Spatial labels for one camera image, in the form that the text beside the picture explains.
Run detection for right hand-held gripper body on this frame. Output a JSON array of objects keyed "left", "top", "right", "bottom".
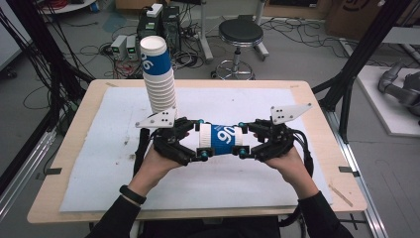
[{"left": 249, "top": 102, "right": 313, "bottom": 164}]

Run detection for blue banded paper cup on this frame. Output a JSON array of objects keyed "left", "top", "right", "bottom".
[{"left": 209, "top": 123, "right": 245, "bottom": 157}]

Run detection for aluminium rail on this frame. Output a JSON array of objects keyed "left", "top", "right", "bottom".
[
  {"left": 0, "top": 127, "right": 57, "bottom": 220},
  {"left": 322, "top": 108, "right": 390, "bottom": 238}
]

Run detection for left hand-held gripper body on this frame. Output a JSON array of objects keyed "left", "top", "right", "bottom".
[{"left": 135, "top": 106, "right": 198, "bottom": 167}]

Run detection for black wristband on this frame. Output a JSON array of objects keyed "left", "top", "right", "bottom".
[{"left": 118, "top": 183, "right": 148, "bottom": 206}]

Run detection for black metal frame post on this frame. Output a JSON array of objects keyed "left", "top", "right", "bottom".
[{"left": 311, "top": 0, "right": 414, "bottom": 144}]

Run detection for black cable bundle on frame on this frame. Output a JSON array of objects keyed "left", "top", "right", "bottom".
[{"left": 0, "top": 0, "right": 95, "bottom": 133}]

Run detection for grey power supply unit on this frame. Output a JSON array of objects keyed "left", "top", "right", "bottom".
[
  {"left": 125, "top": 35, "right": 142, "bottom": 61},
  {"left": 110, "top": 34, "right": 129, "bottom": 61}
]

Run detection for round white table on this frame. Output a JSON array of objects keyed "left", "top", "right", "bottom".
[{"left": 39, "top": 0, "right": 97, "bottom": 15}]

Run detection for person's left hand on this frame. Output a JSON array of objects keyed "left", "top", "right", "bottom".
[{"left": 128, "top": 145, "right": 183, "bottom": 198}]

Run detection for black floor cables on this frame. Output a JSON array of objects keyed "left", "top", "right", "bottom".
[{"left": 261, "top": 17, "right": 345, "bottom": 54}]

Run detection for stack of white paper cups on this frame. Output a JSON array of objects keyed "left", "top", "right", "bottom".
[{"left": 139, "top": 35, "right": 180, "bottom": 120}]

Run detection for black tape strip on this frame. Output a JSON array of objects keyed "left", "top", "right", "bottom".
[
  {"left": 338, "top": 166, "right": 361, "bottom": 179},
  {"left": 36, "top": 167, "right": 63, "bottom": 181}
]

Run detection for black computer tower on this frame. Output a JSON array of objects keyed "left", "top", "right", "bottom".
[{"left": 136, "top": 5, "right": 182, "bottom": 58}]

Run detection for white floor platform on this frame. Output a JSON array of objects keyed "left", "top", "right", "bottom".
[{"left": 356, "top": 63, "right": 420, "bottom": 139}]

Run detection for white power adapter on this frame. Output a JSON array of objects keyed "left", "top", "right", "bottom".
[{"left": 146, "top": 3, "right": 164, "bottom": 19}]

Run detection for grey metal stand leg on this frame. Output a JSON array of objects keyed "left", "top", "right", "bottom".
[
  {"left": 196, "top": 0, "right": 215, "bottom": 64},
  {"left": 252, "top": 0, "right": 270, "bottom": 62}
]

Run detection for brown cardboard box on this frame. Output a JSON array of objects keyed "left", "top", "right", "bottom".
[{"left": 325, "top": 0, "right": 420, "bottom": 42}]

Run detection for black round stool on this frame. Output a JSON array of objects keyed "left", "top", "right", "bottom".
[{"left": 211, "top": 18, "right": 265, "bottom": 81}]

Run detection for person's black clothed lap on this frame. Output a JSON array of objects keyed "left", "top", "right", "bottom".
[{"left": 138, "top": 215, "right": 281, "bottom": 238}]

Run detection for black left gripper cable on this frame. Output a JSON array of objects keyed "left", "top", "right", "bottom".
[{"left": 133, "top": 127, "right": 152, "bottom": 179}]

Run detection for person's right hand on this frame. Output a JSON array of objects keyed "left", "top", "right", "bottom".
[{"left": 262, "top": 146, "right": 321, "bottom": 200}]

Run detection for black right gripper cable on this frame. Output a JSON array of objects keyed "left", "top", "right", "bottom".
[{"left": 277, "top": 128, "right": 315, "bottom": 230}]

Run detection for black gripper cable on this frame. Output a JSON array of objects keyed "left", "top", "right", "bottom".
[
  {"left": 133, "top": 127, "right": 152, "bottom": 179},
  {"left": 277, "top": 128, "right": 315, "bottom": 230}
]

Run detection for short nested cup bundle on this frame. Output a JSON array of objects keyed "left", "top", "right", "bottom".
[{"left": 197, "top": 122, "right": 213, "bottom": 159}]

